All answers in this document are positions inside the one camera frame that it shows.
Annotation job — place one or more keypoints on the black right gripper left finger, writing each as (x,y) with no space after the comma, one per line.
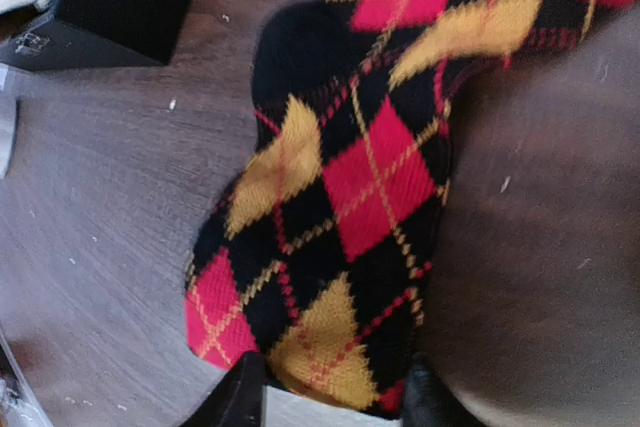
(238,400)

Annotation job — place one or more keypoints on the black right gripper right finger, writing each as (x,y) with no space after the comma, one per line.
(428,402)

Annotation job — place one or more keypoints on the red orange argyle sock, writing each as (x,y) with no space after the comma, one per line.
(317,253)

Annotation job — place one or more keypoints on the black box with glass lid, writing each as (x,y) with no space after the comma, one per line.
(77,34)

